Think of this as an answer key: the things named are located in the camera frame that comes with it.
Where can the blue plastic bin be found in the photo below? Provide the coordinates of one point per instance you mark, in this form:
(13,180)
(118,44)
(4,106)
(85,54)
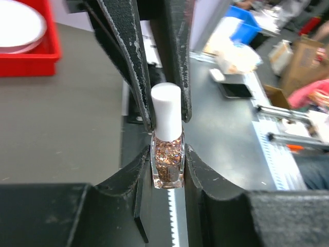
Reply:
(247,29)

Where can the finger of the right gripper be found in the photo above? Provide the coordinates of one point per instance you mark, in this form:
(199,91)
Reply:
(179,17)
(117,28)

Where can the cardboard box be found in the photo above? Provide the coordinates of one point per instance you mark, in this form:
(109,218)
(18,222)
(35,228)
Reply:
(303,70)

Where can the white nail polish cap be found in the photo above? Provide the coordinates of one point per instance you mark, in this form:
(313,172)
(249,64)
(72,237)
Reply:
(166,99)

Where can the white paper plates stack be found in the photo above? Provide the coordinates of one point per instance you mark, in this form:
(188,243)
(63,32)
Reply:
(22,27)

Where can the red plastic tray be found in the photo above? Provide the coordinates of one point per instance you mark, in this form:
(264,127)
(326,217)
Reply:
(40,61)

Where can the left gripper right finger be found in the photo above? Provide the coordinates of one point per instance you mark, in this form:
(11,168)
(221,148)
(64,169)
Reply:
(289,218)

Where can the white cable duct strip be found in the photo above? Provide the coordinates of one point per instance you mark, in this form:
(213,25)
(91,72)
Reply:
(272,154)

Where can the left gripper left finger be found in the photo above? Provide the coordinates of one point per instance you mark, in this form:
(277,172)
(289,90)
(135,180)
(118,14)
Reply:
(115,212)

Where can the glitter nail polish bottle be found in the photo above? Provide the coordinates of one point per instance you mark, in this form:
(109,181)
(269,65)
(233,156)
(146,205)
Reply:
(168,162)

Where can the smartphone on desk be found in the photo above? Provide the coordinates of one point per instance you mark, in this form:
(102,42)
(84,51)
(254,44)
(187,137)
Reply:
(235,91)

